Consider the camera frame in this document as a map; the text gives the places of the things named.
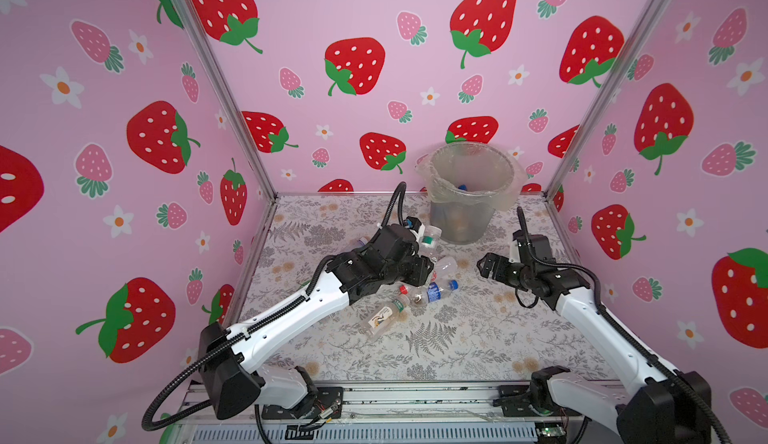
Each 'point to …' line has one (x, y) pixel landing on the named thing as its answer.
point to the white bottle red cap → (447, 267)
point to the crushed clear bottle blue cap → (463, 187)
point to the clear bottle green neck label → (430, 243)
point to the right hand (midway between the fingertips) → (489, 266)
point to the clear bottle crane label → (381, 317)
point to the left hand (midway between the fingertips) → (429, 263)
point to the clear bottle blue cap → (433, 292)
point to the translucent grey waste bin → (466, 184)
